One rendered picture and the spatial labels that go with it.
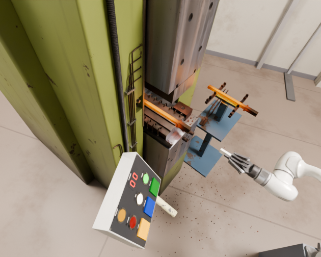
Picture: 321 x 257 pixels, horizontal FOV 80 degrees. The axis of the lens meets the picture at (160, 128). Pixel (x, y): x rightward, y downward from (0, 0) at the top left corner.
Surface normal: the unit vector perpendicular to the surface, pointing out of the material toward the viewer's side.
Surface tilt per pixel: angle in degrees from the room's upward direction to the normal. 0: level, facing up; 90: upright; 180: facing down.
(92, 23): 90
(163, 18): 90
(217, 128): 0
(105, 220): 30
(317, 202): 0
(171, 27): 90
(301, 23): 90
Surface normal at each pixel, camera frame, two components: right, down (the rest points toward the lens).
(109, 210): -0.42, -0.64
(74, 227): 0.07, -0.61
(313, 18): -0.32, 0.74
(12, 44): 0.78, 0.53
